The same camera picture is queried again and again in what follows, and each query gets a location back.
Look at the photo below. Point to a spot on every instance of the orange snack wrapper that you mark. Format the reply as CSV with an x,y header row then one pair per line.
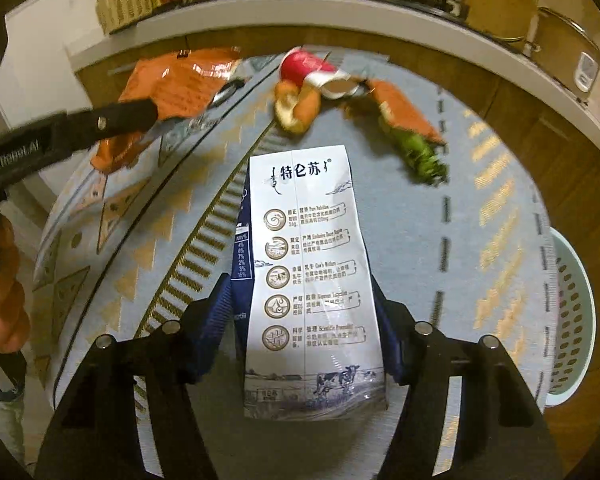
x,y
398,112
182,84

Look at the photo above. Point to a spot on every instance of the woven beige basket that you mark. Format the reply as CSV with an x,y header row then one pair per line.
x,y
115,15

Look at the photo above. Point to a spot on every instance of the green leafy vegetable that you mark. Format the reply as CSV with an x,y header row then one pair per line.
x,y
417,154

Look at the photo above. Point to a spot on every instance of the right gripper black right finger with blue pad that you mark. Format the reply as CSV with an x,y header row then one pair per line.
x,y
501,432

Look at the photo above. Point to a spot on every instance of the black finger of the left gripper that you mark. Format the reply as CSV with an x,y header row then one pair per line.
x,y
35,146

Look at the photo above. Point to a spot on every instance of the light blue perforated trash basket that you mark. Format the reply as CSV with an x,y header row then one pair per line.
x,y
577,324

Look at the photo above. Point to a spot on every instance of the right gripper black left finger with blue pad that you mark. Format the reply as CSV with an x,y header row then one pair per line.
x,y
93,433

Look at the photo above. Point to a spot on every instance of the white milk carton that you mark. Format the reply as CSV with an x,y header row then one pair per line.
x,y
304,309

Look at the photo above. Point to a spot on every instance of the long bread roll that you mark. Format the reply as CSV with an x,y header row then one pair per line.
x,y
305,112

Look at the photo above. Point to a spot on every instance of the beige rice cooker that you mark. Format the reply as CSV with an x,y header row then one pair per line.
x,y
563,49

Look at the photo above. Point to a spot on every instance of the person's hand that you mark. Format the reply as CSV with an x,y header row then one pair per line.
x,y
14,321

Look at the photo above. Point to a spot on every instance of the red white paper cup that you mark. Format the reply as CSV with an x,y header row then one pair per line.
x,y
301,67

